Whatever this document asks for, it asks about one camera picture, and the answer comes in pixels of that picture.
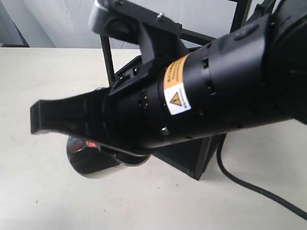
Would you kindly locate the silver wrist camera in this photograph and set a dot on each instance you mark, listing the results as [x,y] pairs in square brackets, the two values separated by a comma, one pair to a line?
[99,15]

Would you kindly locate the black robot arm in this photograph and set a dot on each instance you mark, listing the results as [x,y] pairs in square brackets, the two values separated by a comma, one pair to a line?
[254,76]

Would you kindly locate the black metal two-tier rack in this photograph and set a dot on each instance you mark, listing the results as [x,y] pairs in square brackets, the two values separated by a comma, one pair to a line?
[192,157]

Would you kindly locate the stainless steel mug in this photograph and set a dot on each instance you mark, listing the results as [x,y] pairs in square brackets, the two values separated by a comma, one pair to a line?
[93,161]

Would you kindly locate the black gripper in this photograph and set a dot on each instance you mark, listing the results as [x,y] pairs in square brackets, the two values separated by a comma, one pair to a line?
[132,115]

